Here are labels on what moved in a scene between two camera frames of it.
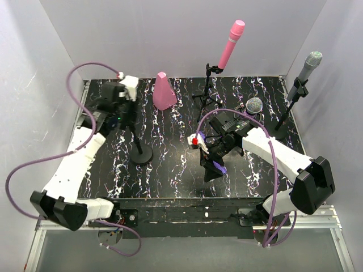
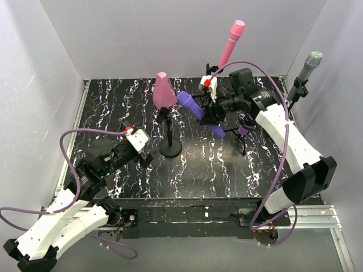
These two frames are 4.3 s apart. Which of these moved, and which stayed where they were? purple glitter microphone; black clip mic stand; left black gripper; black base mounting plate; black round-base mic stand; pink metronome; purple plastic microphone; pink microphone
Moved: purple glitter microphone; left black gripper; black clip mic stand; purple plastic microphone
Stayed: pink microphone; black base mounting plate; black round-base mic stand; pink metronome
